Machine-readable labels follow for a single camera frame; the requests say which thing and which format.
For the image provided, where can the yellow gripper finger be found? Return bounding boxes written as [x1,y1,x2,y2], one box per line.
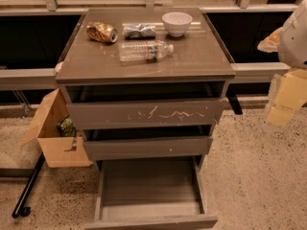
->
[266,69,307,127]
[257,27,283,53]

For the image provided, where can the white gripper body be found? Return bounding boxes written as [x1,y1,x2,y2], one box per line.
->
[278,0,307,69]

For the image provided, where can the clear plastic water bottle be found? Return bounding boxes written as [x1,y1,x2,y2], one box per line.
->
[119,40,174,62]

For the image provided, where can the grey top drawer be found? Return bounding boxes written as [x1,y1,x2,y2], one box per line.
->
[65,81,227,131]

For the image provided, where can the grey drawer cabinet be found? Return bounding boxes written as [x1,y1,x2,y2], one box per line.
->
[55,7,237,173]

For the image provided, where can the grey open bottom drawer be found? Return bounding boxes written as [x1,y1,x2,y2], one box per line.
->
[85,156,218,230]

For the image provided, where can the grey middle drawer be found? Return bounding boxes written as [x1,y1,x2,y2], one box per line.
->
[83,125,212,161]

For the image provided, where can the metal window railing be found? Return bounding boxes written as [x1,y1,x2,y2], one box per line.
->
[0,62,290,91]

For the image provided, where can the white bowl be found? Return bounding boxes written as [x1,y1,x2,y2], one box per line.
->
[162,12,193,36]

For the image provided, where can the crushed gold soda can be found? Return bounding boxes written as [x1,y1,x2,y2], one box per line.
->
[86,22,118,43]

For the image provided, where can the green snack bag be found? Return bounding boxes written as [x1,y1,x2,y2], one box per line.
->
[57,116,77,137]

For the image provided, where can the open cardboard box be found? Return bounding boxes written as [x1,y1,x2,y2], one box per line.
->
[21,89,92,168]

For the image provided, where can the black wheeled floor bar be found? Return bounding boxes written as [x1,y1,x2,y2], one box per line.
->
[12,153,45,219]

